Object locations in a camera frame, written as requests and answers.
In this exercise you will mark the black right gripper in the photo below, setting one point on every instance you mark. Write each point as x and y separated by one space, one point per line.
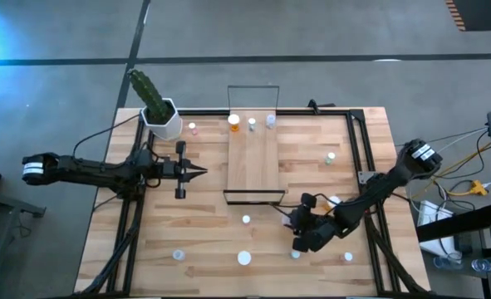
315 232

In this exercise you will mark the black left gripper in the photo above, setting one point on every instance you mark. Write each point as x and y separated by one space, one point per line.
180 187

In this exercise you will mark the purple pill bottle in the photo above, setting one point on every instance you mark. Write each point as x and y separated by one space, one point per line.
271 121
286 220

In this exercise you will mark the white container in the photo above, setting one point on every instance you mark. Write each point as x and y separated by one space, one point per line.
251 124

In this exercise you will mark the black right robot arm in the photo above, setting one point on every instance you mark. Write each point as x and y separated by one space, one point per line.
378 189

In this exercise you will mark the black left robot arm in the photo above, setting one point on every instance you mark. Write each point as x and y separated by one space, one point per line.
83 172

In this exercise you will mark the green pill bottle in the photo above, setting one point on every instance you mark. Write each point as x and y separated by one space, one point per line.
295 254
330 158

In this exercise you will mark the pink pill bottle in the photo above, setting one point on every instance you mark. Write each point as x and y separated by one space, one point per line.
246 219
192 126
347 257

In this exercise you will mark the white hexagonal plant pot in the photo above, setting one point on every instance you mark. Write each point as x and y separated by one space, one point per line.
168 128

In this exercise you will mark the large white-capped pill bottle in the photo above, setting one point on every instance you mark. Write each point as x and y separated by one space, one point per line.
244 258

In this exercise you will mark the grey metal mounting plate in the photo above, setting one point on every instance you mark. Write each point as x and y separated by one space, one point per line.
365 177

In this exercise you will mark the clear pill bottle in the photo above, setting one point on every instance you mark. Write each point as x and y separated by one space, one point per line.
178 254

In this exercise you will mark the green cactus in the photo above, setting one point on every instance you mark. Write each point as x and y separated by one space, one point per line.
147 93

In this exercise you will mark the black clamp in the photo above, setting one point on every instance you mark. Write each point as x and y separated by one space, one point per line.
313 105

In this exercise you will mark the white box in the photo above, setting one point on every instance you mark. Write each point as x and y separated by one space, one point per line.
432 220

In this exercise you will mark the clear plastic bottle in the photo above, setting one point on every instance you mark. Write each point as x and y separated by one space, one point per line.
446 262
480 265

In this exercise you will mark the yellow power strip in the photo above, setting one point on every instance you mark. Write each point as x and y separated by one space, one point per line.
477 187

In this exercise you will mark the dark grey bench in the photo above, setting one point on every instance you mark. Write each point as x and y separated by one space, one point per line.
4 199

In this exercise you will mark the black mat striped edge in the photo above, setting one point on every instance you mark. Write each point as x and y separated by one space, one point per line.
477 14

